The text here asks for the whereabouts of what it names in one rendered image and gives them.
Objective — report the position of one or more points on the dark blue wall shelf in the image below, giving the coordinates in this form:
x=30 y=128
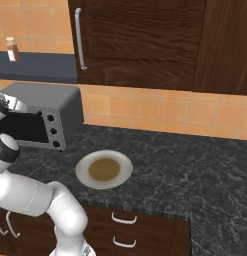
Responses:
x=38 y=68

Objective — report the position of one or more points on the dark wood drawer front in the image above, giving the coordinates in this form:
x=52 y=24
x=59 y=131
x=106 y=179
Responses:
x=101 y=243
x=151 y=220

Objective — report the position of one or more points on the dark wood base cupboard door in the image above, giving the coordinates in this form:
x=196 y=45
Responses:
x=31 y=233

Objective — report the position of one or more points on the dark wood cupboard side panel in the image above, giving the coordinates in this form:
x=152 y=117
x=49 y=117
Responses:
x=225 y=46

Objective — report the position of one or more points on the white plate with brown centre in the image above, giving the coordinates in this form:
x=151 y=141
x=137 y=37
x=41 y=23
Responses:
x=105 y=169

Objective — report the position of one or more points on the black glass toaster oven door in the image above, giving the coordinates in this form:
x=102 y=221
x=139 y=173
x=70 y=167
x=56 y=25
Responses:
x=25 y=128

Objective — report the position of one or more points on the brown spice bottle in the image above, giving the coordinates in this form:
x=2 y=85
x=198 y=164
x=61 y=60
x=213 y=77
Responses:
x=12 y=50

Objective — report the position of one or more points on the black toaster oven knob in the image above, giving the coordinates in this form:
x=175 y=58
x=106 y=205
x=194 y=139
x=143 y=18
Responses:
x=50 y=118
x=53 y=131
x=56 y=144

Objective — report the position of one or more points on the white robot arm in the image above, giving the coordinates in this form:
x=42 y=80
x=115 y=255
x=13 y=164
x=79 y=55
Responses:
x=28 y=196

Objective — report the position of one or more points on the grey toaster oven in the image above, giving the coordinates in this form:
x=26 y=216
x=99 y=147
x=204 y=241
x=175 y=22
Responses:
x=45 y=95

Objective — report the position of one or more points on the dark wood wall cupboard door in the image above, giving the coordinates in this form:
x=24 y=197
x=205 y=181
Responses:
x=138 y=40

